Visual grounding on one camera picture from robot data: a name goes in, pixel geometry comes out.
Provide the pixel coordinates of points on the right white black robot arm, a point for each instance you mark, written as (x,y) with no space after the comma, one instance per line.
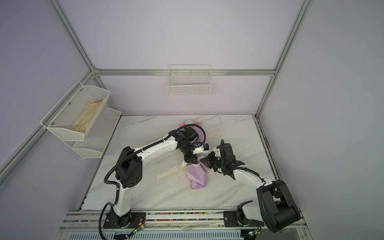
(275,207)

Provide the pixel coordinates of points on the beige cloth in basket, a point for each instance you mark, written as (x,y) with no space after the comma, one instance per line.
(83,121)

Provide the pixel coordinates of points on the white mesh upper shelf basket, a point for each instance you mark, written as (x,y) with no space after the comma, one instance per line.
(64,118)

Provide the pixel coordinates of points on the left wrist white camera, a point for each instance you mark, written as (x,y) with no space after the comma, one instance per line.
(203,149)

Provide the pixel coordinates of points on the pink purple wrapping paper sheet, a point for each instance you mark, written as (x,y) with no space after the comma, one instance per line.
(196,173)

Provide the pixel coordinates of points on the white wire wall basket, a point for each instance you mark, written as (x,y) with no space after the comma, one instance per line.
(188,80)

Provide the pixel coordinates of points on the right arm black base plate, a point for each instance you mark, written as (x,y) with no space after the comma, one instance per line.
(235,219)

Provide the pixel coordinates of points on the white mesh lower shelf basket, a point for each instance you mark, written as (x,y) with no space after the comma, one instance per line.
(99,136)

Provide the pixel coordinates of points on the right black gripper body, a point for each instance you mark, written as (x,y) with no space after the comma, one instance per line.
(218,162)

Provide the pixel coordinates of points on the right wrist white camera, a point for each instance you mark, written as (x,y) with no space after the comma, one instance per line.
(217,152)

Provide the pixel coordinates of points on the aluminium front rail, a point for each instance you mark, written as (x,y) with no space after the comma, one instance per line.
(184,220)

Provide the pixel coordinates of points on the white blue fake rose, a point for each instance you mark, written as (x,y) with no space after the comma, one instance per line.
(187,122)

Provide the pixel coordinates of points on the white mesh shelf basket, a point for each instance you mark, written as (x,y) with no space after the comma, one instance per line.
(64,118)
(99,136)

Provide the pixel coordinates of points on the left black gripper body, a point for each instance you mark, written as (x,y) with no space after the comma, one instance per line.
(188,153)

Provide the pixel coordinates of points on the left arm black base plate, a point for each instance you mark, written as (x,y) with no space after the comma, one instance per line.
(127,221)

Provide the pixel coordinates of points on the wrist white camera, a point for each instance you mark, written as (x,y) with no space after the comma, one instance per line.
(217,152)
(203,149)

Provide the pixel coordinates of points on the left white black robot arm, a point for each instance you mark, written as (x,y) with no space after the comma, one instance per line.
(128,172)

